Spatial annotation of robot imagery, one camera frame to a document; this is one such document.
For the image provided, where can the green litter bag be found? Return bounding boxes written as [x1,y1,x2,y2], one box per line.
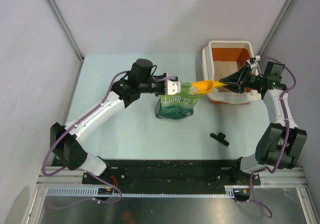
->
[155,82,203,120]

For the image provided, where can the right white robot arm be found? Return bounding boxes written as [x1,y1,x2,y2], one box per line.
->
[219,58,307,185]

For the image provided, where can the black bag clip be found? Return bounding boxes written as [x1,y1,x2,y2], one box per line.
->
[209,132,230,147]

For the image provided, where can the purple cable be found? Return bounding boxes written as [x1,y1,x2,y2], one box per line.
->
[249,56,297,219]
[41,70,176,210]

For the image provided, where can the grey slotted cable duct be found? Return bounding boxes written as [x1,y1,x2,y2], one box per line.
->
[46,185,250,198]

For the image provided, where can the aluminium frame post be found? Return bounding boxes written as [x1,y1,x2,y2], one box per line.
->
[36,0,85,61]
[257,0,296,56]

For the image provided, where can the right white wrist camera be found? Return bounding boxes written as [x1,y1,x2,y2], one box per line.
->
[246,55,261,74]

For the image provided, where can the orange plastic scoop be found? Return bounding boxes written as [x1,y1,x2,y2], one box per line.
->
[188,80,226,95]

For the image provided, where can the left aluminium frame post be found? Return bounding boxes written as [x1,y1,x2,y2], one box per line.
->
[36,0,85,61]

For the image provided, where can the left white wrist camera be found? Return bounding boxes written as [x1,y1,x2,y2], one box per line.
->
[164,76,181,96]

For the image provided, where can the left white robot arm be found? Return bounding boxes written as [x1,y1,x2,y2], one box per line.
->
[49,58,168,184]

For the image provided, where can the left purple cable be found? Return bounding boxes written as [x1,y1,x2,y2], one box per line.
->
[41,70,176,210]

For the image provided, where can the right aluminium frame post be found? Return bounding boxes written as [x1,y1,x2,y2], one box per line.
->
[257,0,296,56]

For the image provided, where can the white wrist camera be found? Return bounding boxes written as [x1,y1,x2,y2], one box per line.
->
[164,76,181,96]
[246,55,261,74]

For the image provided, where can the aluminium extrusion rail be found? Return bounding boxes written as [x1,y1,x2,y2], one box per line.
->
[36,167,309,189]

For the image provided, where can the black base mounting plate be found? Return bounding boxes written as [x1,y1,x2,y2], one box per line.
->
[51,159,295,187]

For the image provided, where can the white orange litter box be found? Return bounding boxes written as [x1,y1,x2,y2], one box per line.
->
[202,40,261,105]

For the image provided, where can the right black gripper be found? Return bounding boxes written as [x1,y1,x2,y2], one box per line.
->
[219,65,267,94]

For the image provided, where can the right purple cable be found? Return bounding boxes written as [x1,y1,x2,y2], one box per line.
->
[249,56,297,219]

